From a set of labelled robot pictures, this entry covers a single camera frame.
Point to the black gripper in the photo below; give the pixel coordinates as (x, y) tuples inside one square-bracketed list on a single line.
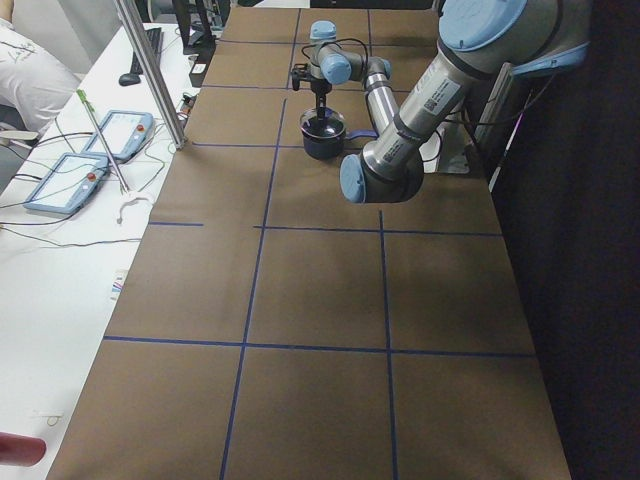
[(319, 92)]

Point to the glass pot lid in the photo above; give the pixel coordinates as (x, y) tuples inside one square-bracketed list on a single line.
[(333, 128)]

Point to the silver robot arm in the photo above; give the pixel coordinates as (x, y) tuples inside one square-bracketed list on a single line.
[(475, 39)]

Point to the dark blue saucepan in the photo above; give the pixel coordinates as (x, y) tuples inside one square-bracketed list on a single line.
[(323, 150)]

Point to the black keyboard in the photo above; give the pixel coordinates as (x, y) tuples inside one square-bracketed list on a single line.
[(155, 40)]

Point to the black computer mouse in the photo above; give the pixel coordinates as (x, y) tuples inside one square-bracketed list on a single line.
[(129, 79)]

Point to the far blue teach pendant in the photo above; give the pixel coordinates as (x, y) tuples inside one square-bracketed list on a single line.
[(126, 132)]

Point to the blue teach pendant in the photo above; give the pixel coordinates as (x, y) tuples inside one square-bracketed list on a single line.
[(126, 132), (69, 184)]

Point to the metal rod with green tip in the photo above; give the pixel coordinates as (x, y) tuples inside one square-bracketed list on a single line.
[(91, 114)]

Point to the white plastic hook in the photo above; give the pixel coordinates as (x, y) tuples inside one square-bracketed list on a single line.
[(129, 199)]

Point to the near blue teach pendant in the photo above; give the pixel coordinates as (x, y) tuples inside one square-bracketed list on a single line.
[(69, 184)]

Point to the person in white shirt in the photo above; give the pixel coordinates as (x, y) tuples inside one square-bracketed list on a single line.
[(33, 81)]

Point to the red cylinder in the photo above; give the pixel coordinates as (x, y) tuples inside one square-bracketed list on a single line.
[(18, 450)]

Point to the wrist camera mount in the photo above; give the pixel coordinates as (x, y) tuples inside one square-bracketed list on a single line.
[(299, 74)]

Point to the white pole base bracket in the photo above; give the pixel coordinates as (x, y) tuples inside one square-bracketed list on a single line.
[(444, 152)]

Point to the aluminium frame post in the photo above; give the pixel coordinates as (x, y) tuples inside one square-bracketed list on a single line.
[(133, 25)]

